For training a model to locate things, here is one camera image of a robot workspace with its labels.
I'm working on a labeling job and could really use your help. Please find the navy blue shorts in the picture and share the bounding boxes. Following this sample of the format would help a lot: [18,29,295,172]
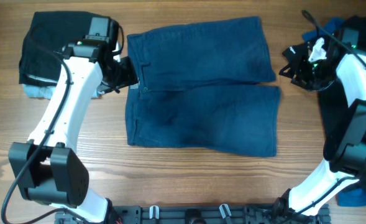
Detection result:
[126,16,281,157]

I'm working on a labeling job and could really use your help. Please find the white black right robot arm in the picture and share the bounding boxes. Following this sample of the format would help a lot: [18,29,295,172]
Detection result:
[272,28,366,223]

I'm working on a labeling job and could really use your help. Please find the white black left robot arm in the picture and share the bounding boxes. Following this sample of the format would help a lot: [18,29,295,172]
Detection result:
[8,16,138,223]

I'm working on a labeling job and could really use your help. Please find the black garment pile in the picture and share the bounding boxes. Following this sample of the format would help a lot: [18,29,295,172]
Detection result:
[281,15,366,194]

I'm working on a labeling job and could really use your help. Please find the folded dark green trousers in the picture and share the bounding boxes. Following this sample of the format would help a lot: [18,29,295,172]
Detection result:
[19,11,97,86]

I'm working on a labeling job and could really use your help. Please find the folded light grey garment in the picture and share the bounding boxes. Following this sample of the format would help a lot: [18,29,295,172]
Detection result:
[22,84,89,100]

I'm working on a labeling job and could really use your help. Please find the blue garment under pile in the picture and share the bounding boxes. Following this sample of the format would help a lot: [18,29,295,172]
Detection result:
[318,16,366,207]

